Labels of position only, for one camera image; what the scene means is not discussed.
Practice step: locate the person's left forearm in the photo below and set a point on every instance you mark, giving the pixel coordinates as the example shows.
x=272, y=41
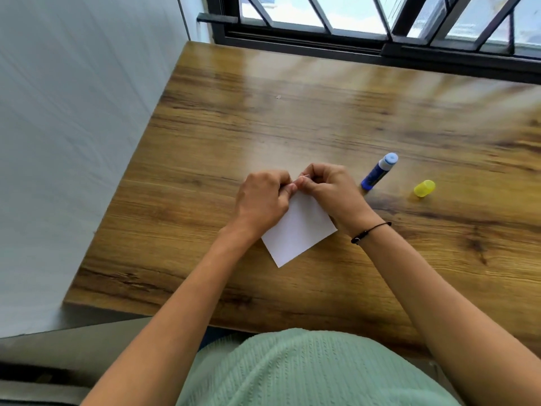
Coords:
x=177, y=317

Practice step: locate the person's right forearm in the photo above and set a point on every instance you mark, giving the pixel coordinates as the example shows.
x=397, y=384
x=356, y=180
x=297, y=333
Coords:
x=448, y=312

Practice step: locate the person's left hand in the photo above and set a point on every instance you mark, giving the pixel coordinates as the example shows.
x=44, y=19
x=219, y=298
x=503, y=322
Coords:
x=260, y=198

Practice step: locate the green knit top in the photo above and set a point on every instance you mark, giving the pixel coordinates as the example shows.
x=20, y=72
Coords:
x=312, y=369

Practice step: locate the person's right thumb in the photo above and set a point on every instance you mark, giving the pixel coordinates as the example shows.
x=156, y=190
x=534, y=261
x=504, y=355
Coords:
x=305, y=188

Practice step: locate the black window grille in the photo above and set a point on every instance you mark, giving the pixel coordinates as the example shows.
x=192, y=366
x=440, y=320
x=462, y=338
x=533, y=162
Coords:
x=380, y=14

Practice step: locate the blue glue stick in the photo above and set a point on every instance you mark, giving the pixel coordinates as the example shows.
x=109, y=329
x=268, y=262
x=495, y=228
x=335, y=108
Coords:
x=377, y=172

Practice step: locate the person's right hand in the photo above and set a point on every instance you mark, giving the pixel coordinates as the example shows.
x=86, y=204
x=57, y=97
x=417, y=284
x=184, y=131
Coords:
x=334, y=194

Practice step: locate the person's left thumb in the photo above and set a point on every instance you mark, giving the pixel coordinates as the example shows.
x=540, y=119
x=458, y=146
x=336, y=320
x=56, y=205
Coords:
x=288, y=193

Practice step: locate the white paper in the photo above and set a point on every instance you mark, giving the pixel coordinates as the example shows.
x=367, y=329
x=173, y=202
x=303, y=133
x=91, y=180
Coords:
x=299, y=228

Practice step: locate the black window frame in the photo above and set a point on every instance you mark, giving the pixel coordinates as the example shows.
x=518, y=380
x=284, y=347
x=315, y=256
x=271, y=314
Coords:
x=380, y=42

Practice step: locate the yellow glue stick cap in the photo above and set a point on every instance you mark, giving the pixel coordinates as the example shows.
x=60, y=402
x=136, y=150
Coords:
x=424, y=188

